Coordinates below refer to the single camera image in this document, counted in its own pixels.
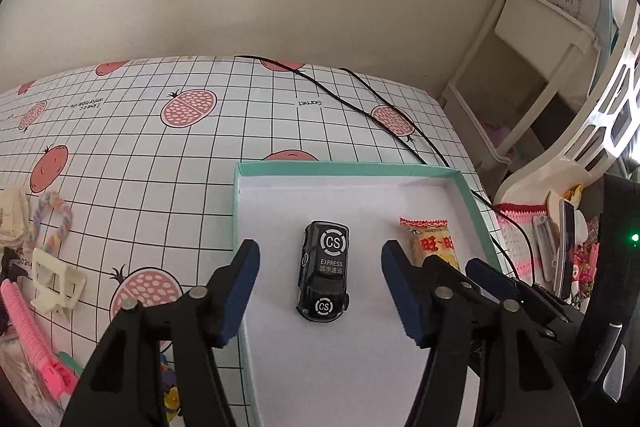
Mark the pink hair roller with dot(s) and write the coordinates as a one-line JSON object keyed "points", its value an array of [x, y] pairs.
{"points": [[58, 378]]}

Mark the colourful plastic block toy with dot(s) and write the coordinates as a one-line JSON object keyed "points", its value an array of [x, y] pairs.
{"points": [[170, 391]]}

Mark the black toy car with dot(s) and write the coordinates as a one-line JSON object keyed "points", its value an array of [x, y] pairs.
{"points": [[322, 275]]}

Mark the rice cracker snack packet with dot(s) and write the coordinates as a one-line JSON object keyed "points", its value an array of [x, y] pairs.
{"points": [[430, 238]]}

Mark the crocheted pink white mat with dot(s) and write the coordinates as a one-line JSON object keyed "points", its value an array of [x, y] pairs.
{"points": [[516, 222]]}

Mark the teal shallow cardboard box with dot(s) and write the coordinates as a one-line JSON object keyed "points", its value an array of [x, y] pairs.
{"points": [[362, 369]]}

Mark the grey phone stand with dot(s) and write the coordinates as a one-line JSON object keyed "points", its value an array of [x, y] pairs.
{"points": [[546, 246]]}

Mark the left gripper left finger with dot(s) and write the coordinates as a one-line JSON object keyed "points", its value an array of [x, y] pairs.
{"points": [[121, 384]]}

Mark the cream plastic hair claw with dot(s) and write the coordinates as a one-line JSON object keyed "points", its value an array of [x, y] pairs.
{"points": [[58, 285]]}

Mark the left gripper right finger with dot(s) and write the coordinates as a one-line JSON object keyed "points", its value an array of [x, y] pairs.
{"points": [[466, 330]]}

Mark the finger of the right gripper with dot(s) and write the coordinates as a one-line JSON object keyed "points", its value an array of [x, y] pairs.
{"points": [[539, 304]]}

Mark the white cutout headboard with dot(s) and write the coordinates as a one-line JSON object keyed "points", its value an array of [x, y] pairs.
{"points": [[598, 134]]}

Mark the pomegranate grid tablecloth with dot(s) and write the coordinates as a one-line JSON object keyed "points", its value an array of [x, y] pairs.
{"points": [[128, 169]]}

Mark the cream lace scrunchie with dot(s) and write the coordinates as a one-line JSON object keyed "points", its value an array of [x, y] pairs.
{"points": [[14, 216]]}

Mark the smartphone on stand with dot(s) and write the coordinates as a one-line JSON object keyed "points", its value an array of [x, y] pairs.
{"points": [[566, 250]]}

